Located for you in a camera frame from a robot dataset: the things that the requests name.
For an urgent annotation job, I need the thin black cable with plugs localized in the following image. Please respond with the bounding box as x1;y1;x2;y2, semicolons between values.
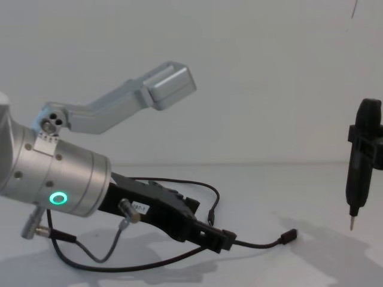
46;177;299;267

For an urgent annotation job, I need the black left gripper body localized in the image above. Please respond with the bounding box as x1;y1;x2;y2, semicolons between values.
98;172;196;243

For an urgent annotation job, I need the white table cloth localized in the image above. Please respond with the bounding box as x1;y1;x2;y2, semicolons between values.
0;162;383;287

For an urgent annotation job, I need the black electric screwdriver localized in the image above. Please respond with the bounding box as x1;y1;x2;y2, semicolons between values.
345;98;383;231

